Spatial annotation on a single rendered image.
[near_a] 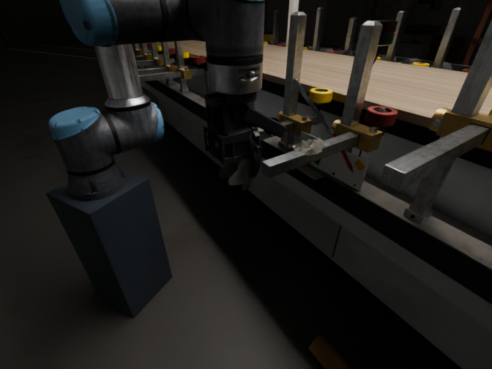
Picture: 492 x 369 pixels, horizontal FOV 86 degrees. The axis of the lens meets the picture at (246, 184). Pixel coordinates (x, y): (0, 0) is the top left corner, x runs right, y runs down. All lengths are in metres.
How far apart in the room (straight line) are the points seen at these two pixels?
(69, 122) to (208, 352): 0.97
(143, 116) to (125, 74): 0.14
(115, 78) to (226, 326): 1.05
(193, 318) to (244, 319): 0.22
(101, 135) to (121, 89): 0.16
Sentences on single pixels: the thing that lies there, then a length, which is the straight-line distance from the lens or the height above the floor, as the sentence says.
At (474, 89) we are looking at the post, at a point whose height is 1.02.
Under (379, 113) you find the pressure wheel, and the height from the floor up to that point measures 0.91.
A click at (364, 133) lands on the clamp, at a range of 0.77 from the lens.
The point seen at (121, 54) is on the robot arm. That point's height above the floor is 1.03.
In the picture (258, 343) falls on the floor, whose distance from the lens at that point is 1.26.
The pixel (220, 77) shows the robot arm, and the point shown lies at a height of 1.05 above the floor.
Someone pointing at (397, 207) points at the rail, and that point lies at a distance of 0.81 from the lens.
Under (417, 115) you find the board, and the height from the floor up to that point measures 0.90.
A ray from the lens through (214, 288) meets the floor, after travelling 1.40.
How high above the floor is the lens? 1.14
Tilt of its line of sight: 33 degrees down
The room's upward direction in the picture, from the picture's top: straight up
